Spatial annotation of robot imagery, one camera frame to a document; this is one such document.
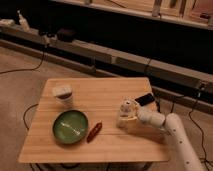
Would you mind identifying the white spray bottle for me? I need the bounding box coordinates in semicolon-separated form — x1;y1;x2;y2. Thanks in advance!
17;11;30;31

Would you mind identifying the wooden table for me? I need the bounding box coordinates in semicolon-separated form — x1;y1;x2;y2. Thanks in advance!
18;77;169;163

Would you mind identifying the black round device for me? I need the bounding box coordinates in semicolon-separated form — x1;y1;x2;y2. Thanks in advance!
57;29;76;42

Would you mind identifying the black floor cable left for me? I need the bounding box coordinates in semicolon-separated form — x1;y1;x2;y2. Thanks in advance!
0;44;48;76

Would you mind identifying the green round plate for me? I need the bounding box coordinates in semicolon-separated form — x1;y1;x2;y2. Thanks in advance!
52;110;89;144

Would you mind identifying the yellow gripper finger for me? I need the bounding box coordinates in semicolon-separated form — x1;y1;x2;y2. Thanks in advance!
118;116;137;122

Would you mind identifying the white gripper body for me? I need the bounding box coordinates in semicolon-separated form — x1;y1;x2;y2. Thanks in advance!
136;106;156;126

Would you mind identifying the white plastic bottle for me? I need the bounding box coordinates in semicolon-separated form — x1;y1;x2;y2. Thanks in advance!
116;99;135;128

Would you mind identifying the black cable right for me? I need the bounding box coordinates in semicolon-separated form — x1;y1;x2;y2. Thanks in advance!
188;88;213;171

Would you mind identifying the red chili pepper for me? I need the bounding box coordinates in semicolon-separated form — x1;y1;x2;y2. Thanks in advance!
87;122;102;143

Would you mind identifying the white paper cup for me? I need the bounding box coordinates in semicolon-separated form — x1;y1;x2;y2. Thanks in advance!
52;85;73;107

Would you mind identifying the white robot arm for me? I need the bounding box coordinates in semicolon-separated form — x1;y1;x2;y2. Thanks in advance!
116;101;204;171

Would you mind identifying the black smartphone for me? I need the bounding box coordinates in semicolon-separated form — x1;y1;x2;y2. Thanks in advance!
135;93;155;106

